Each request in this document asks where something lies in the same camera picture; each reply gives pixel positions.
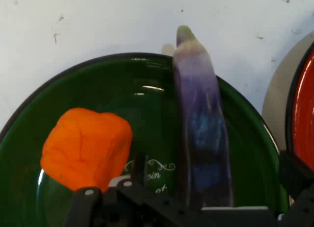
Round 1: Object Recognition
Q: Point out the dark green round plate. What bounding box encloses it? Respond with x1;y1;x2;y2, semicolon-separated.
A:
0;52;288;227

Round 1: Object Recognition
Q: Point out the orange toy pumpkin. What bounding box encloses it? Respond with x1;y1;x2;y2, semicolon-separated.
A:
40;107;133;193

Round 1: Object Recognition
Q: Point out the red round plate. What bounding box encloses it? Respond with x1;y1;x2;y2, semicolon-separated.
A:
286;42;314;169

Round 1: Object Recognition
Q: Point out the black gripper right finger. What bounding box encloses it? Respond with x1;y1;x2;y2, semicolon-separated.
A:
279;150;314;227

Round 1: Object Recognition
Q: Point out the purple toy eggplant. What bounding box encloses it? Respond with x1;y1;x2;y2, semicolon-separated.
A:
172;25;236;208

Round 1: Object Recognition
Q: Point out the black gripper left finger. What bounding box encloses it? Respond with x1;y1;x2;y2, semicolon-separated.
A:
61;154;278;227

